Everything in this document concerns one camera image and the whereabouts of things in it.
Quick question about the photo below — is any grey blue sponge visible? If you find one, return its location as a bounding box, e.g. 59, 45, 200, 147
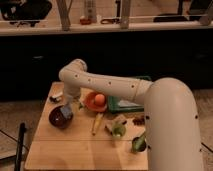
61, 104, 73, 119

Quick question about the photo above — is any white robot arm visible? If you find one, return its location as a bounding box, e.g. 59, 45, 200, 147
59, 59, 204, 171

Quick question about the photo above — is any dark purple bowl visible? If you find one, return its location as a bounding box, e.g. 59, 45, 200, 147
49, 105, 73, 129

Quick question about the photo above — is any orange ball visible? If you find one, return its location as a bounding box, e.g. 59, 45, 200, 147
95, 94, 106, 105

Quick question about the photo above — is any green tray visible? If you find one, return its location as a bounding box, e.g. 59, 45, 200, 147
107, 76, 152, 113

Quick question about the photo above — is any yellow banana toy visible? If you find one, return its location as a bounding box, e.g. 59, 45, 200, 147
92, 113, 104, 135

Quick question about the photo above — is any tan wooden block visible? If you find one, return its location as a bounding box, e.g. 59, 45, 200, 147
105, 115, 127, 135

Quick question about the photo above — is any dark brown small object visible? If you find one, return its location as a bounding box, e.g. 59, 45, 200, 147
133, 116, 145, 125

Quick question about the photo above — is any dark green cup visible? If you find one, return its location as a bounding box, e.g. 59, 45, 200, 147
131, 133, 146, 153

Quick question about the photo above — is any red object on floor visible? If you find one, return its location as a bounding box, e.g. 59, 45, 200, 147
79, 16, 92, 25

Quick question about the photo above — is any wooden table leg right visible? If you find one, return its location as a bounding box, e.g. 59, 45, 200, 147
120, 0, 131, 29

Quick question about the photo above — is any wooden table leg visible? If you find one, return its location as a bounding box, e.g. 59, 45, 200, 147
56, 0, 70, 31
120, 0, 131, 29

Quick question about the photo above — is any wooden table leg left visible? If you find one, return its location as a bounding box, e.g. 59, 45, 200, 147
56, 0, 70, 31

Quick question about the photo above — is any black pole stand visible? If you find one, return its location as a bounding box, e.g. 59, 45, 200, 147
14, 123, 26, 171

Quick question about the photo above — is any black office chair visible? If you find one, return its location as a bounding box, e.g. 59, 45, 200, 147
0, 0, 52, 27

